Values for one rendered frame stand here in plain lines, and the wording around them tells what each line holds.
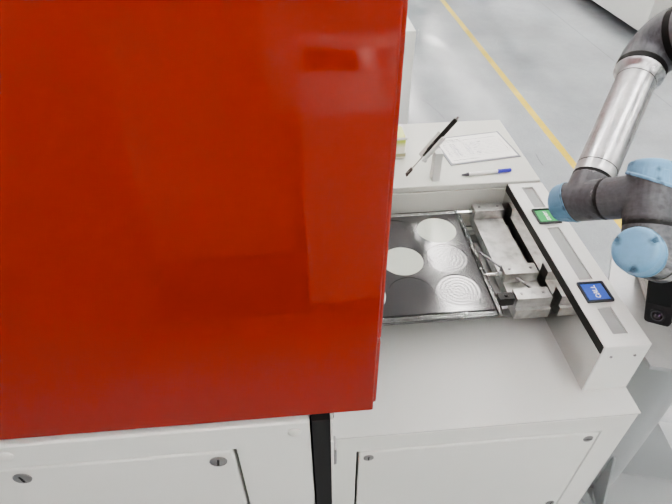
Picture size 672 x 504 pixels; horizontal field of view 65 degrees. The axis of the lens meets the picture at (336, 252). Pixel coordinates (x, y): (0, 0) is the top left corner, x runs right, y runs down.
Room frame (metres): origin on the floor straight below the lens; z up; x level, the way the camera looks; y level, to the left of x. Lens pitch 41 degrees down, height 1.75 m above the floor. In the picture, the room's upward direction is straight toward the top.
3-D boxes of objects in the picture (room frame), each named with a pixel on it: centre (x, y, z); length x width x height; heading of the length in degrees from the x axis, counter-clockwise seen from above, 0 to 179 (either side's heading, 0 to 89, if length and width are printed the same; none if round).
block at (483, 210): (1.14, -0.41, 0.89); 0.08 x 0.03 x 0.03; 95
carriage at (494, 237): (0.98, -0.42, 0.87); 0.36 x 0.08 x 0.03; 5
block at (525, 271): (0.90, -0.43, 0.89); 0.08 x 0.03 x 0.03; 95
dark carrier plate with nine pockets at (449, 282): (0.94, -0.16, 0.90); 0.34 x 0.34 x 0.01; 5
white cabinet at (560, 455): (1.03, -0.26, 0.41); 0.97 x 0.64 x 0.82; 5
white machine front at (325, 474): (0.73, 0.05, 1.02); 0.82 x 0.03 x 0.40; 5
